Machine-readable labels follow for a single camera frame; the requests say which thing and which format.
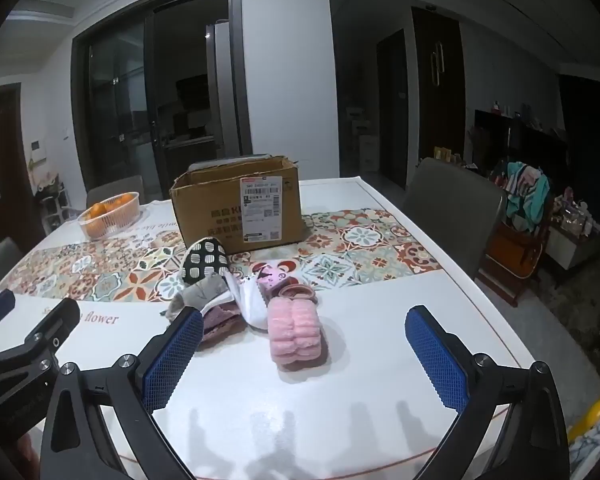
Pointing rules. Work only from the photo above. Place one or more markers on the white sock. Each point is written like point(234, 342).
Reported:
point(247, 305)

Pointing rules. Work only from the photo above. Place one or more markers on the pink cartoon tissue packet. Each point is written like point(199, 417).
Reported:
point(275, 276)

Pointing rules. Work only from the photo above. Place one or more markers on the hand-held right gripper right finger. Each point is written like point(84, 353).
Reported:
point(437, 360)

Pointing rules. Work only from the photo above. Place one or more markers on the small white side table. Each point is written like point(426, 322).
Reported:
point(575, 240)

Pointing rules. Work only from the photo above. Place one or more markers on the grey sock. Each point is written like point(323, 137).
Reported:
point(202, 295)

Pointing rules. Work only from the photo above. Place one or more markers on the white wall switch panel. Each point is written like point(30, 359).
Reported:
point(38, 150)

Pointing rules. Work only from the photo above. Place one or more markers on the pink hair band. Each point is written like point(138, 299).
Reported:
point(297, 292)

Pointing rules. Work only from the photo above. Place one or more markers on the purple fluffy sock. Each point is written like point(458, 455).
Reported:
point(222, 322)

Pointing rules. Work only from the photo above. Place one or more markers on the patterned table runner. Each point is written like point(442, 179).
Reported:
point(360, 245)

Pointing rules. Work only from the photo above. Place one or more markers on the dark glass sliding door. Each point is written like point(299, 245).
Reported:
point(125, 90)

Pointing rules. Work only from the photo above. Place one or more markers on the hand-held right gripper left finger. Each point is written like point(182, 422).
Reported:
point(172, 360)

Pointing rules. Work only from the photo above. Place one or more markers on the wooden high chair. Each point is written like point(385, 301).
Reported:
point(515, 255)

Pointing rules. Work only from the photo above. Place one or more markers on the large grey dining chair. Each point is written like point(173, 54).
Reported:
point(450, 210)

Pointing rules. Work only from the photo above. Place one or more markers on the stack of white boxes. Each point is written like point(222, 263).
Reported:
point(364, 140)

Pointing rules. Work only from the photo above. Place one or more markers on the pile of colourful clothes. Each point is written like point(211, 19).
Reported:
point(525, 190)

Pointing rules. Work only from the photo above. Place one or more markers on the orange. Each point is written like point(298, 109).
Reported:
point(124, 200)
point(97, 209)

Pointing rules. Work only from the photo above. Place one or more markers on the white plastic fruit basket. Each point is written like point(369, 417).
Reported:
point(107, 225)

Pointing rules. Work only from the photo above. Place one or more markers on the brown cardboard box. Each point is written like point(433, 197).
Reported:
point(240, 205)

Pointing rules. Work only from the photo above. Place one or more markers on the black white patterned pouch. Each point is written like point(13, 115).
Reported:
point(205, 260)

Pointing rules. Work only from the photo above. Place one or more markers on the dark sideboard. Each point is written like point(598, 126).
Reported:
point(520, 135)

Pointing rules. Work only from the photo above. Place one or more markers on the white storage rack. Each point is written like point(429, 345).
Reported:
point(52, 200)

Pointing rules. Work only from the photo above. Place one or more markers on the pink fluffy sock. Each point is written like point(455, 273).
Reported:
point(297, 332)

